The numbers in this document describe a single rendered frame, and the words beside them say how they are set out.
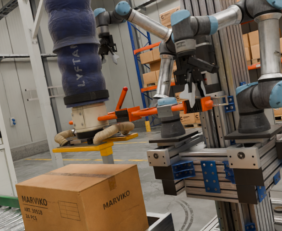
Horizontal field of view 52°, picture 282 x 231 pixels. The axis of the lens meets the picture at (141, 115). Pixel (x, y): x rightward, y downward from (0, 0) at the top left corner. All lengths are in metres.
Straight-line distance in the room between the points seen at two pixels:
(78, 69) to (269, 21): 0.88
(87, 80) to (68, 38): 0.21
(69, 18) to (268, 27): 0.88
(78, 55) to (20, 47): 10.05
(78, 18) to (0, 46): 9.78
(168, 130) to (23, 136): 9.43
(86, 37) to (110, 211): 0.84
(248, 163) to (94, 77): 0.81
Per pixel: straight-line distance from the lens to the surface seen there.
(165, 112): 1.15
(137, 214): 1.62
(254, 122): 1.46
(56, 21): 1.44
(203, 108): 1.06
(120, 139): 1.43
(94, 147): 1.29
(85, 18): 1.44
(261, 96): 1.38
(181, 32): 1.11
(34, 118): 11.13
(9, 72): 11.02
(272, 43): 1.41
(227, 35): 1.73
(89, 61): 1.40
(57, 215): 1.56
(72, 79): 1.40
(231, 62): 1.70
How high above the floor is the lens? 1.30
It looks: 4 degrees down
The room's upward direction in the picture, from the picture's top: 11 degrees counter-clockwise
